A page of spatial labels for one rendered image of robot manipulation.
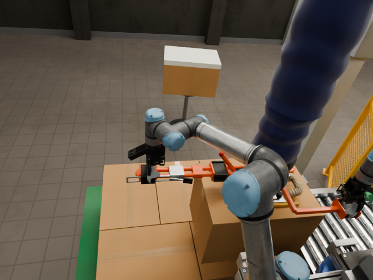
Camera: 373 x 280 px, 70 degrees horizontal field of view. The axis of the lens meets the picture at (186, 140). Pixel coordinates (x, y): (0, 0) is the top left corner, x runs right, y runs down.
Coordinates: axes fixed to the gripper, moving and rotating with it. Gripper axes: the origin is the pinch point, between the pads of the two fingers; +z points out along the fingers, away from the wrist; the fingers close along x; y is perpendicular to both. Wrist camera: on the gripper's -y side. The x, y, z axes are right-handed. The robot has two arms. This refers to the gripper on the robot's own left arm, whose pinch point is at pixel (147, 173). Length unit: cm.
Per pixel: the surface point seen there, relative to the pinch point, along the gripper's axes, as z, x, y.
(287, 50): -62, -1, 48
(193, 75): 34, 171, 56
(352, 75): -9, 94, 173
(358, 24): -76, -11, 62
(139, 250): 66, -3, -4
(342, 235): 66, -5, 137
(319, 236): 65, -5, 120
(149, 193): 66, 41, 4
